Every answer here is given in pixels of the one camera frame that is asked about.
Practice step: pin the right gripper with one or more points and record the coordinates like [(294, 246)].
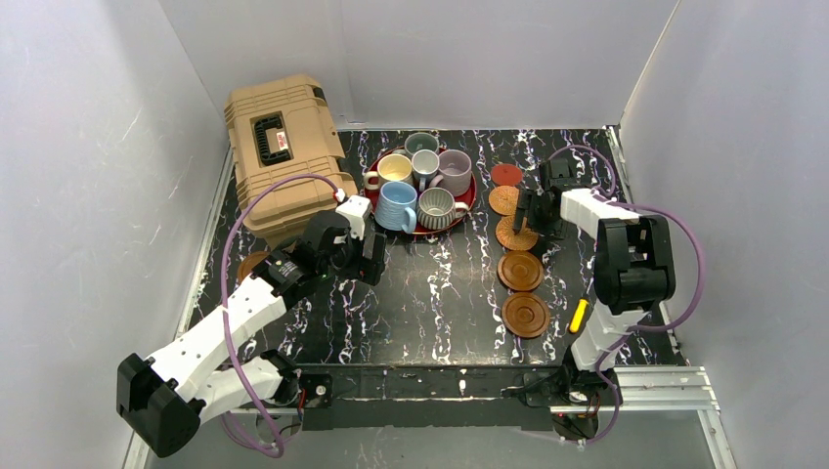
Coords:
[(537, 208)]

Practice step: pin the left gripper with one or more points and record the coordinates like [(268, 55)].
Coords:
[(374, 253)]

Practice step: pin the woven rattan coaster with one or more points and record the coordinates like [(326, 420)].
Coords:
[(524, 240), (503, 200)]

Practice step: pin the red round coaster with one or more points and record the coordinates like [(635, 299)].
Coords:
[(505, 174)]

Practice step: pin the dark wooden coaster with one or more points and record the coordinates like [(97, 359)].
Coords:
[(520, 271)]

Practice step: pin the brown wooden coaster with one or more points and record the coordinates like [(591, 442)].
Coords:
[(525, 315)]

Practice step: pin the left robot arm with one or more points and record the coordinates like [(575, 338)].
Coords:
[(168, 395)]

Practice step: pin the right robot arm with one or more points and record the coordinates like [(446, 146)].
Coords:
[(633, 268)]

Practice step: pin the light blue textured mug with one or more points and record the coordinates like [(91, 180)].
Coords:
[(396, 207)]

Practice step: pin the lilac textured mug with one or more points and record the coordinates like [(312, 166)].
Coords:
[(454, 172)]

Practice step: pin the red round tray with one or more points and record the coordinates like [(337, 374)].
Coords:
[(468, 198)]

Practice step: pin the grey ribbed mug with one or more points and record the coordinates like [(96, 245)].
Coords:
[(437, 209)]

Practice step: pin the cream yellow mug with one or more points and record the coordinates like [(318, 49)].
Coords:
[(393, 167)]

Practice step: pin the grey printed mug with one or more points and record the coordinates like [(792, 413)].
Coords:
[(425, 165)]

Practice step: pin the sage green mug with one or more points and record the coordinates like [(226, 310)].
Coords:
[(419, 141)]

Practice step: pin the yellow marker pen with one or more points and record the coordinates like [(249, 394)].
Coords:
[(578, 318)]

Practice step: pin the tan plastic tool case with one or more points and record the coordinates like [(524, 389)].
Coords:
[(287, 154)]

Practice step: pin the front aluminium frame rail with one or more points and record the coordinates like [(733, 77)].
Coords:
[(634, 387)]

